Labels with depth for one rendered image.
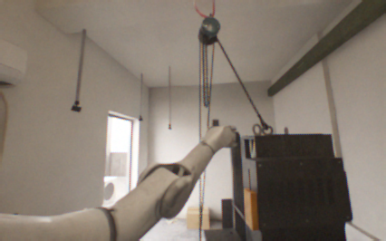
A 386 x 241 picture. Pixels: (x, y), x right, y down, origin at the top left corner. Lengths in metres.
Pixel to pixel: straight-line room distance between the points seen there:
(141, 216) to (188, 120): 3.08
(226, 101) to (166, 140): 1.63
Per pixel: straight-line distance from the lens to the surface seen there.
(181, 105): 3.42
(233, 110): 3.35
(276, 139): 0.97
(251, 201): 0.80
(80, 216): 0.26
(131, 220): 0.29
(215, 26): 1.28
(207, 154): 0.44
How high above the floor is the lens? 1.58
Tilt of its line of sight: 8 degrees up
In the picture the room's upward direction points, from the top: 1 degrees counter-clockwise
